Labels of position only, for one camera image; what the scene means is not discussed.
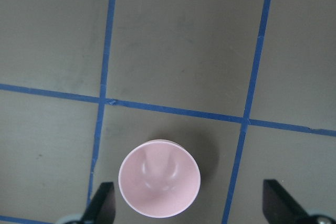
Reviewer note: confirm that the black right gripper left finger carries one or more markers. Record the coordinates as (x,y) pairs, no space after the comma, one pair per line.
(102,208)

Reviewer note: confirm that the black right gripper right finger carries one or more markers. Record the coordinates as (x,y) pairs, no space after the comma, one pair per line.
(278,205)

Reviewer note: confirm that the pink bowl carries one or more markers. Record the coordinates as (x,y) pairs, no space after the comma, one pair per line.
(159,179)

